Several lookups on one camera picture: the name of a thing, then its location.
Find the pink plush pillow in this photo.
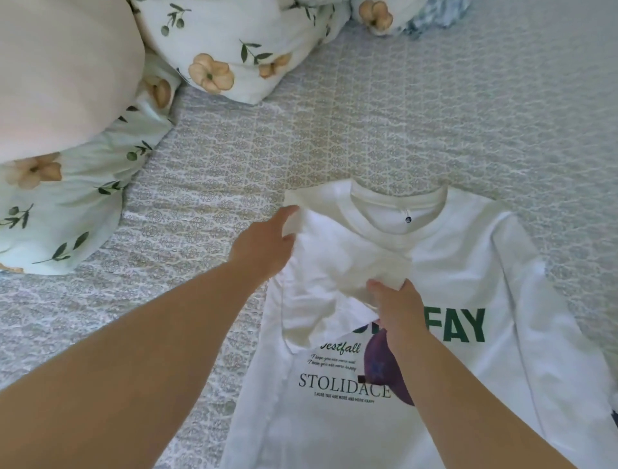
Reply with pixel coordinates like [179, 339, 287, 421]
[0, 0, 146, 164]

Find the bed with grey patterned sheet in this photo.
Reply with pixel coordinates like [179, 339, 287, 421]
[0, 0, 618, 469]

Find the floral bunched quilt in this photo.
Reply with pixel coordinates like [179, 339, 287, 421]
[400, 0, 474, 40]

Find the white garment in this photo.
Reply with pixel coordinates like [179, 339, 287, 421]
[220, 178, 618, 469]

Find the person's right hand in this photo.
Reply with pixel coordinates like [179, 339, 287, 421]
[365, 278, 428, 354]

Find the person's left forearm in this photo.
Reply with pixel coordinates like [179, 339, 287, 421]
[0, 261, 262, 469]

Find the floral pillow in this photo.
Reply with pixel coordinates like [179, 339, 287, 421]
[0, 53, 183, 276]

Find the person's right forearm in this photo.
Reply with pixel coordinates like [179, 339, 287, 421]
[386, 329, 576, 469]

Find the person's left hand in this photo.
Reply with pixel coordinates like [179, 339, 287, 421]
[227, 205, 301, 291]

